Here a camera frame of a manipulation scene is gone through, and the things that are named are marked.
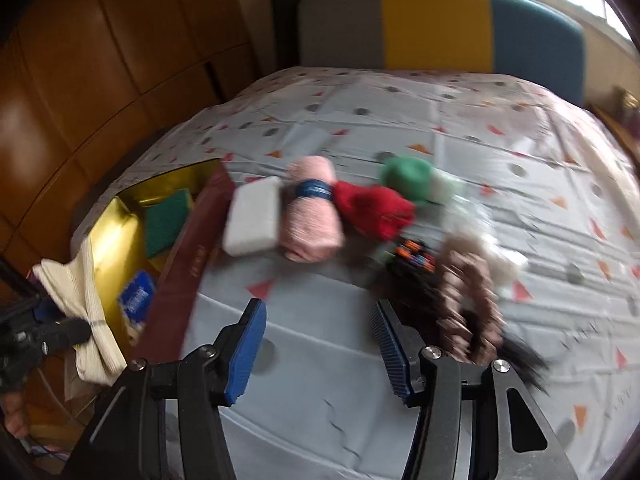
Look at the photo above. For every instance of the brown fluffy scrunchie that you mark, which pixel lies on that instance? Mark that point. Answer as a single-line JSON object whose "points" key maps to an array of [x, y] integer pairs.
{"points": [[462, 305]]}

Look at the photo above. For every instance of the green and yellow sponge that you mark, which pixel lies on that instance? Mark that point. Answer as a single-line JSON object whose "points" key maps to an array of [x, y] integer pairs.
{"points": [[167, 220]]}

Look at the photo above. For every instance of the black hairpiece with coloured beads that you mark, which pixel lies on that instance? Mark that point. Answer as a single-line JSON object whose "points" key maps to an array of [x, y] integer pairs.
{"points": [[415, 280]]}

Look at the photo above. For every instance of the person's left hand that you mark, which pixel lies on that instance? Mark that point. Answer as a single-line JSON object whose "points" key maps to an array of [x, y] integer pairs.
{"points": [[14, 417]]}

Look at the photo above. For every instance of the cream ribbed cloth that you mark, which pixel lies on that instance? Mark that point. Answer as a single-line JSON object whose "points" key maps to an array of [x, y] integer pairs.
{"points": [[85, 285]]}

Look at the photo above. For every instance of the pink towel blue band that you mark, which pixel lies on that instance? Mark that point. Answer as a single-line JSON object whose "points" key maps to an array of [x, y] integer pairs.
{"points": [[310, 230]]}

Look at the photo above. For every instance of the blue packet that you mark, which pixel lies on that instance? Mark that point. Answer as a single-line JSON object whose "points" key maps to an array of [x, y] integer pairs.
{"points": [[136, 296]]}

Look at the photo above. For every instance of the red mesh scrubber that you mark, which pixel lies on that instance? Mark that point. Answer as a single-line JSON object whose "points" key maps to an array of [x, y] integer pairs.
{"points": [[375, 210]]}

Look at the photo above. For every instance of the brown wooden wardrobe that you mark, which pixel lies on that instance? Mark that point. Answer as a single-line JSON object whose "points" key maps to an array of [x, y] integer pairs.
{"points": [[90, 70]]}

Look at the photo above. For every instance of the wooden side desk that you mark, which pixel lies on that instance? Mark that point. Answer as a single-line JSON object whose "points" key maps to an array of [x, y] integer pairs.
{"points": [[617, 130]]}

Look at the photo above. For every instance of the grey yellow blue headboard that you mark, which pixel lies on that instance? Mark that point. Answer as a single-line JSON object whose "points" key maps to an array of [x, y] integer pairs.
{"points": [[435, 25]]}

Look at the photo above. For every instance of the maroon gift box gold lining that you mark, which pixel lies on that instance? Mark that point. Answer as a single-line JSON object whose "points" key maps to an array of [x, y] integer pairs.
{"points": [[197, 255]]}

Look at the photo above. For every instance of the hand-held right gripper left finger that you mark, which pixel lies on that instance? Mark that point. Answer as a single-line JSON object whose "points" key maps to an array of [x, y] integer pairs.
{"points": [[245, 355]]}

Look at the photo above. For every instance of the clear bag of white cotton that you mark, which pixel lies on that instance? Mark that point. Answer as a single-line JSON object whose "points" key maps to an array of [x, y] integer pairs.
{"points": [[492, 255]]}

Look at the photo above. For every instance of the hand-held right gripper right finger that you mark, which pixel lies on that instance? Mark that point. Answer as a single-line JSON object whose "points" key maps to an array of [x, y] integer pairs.
{"points": [[387, 355]]}

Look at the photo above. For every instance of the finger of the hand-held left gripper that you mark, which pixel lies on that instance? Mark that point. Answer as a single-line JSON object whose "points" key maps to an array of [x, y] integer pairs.
{"points": [[65, 334]]}

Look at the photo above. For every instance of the green and white squishy toy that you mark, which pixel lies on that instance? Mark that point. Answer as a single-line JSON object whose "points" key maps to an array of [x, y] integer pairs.
{"points": [[405, 175]]}

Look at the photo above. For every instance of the white foam sponge block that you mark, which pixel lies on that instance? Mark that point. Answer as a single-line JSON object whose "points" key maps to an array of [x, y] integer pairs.
{"points": [[250, 220]]}

